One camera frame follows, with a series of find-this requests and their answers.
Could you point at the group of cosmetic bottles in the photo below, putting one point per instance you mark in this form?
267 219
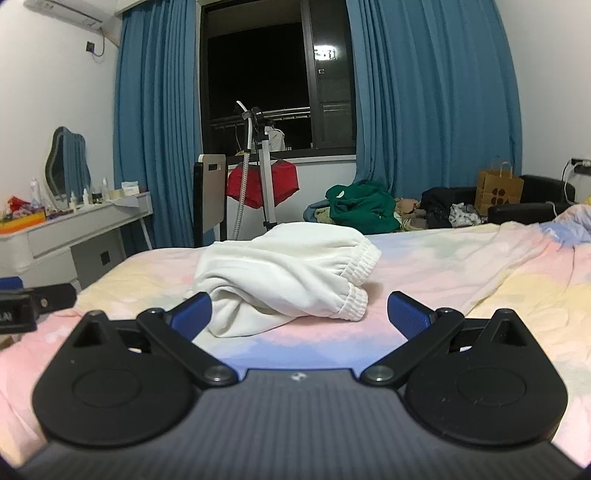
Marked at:
87 196

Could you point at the brown paper bag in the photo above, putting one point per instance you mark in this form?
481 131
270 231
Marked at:
498 194

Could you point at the pastel patterned bed sheet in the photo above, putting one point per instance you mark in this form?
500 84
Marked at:
485 286

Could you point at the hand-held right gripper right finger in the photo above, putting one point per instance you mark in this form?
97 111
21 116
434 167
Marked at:
407 314

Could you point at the white dressing table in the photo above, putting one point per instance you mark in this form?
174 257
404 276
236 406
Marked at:
69 240

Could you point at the metal clothes rack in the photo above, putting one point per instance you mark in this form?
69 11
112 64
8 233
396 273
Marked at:
258 170

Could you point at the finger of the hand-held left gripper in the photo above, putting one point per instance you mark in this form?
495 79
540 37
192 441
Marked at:
53 297

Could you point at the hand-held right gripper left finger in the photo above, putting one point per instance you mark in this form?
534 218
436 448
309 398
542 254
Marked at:
193 314

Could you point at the beige board with black frame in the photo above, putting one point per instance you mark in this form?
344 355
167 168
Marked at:
208 198

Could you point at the blue curtain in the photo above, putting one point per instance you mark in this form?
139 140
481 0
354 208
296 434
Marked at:
434 92
157 124

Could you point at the black sofa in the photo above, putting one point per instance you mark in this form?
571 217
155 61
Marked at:
531 198

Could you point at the dark framed window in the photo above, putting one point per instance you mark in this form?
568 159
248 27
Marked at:
277 74

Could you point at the white ribbed sock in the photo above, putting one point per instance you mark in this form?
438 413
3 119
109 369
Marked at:
281 272

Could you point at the green garment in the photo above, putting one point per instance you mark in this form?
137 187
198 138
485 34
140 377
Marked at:
364 205

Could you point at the wall socket with charger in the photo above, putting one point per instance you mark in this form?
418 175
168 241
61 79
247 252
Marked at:
581 164

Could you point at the white air conditioner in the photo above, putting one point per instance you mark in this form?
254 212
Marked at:
69 8

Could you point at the pile of mixed clothes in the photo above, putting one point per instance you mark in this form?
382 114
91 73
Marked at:
415 214

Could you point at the orange box with red items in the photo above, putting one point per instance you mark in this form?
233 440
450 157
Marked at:
21 217

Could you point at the red garment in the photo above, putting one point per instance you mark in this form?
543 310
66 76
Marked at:
281 182

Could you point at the wavy framed mirror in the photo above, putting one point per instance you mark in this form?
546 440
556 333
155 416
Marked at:
67 161

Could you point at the white hanging clothes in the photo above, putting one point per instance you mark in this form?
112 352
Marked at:
275 140

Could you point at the blue patterned blanket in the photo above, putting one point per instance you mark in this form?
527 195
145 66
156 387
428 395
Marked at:
570 228

